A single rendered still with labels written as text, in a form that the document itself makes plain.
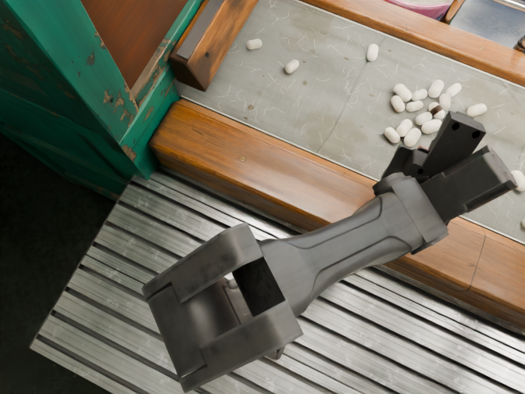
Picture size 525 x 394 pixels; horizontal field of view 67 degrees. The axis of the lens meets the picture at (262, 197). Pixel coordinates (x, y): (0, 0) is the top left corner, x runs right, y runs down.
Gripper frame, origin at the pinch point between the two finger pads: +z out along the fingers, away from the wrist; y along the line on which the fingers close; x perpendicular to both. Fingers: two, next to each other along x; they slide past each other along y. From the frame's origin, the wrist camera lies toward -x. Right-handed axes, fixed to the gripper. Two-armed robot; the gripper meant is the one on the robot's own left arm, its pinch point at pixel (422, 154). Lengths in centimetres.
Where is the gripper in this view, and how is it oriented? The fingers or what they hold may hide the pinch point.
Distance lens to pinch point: 69.7
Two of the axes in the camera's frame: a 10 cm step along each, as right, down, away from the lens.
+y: -9.1, -4.1, 1.1
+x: -2.9, 7.8, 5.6
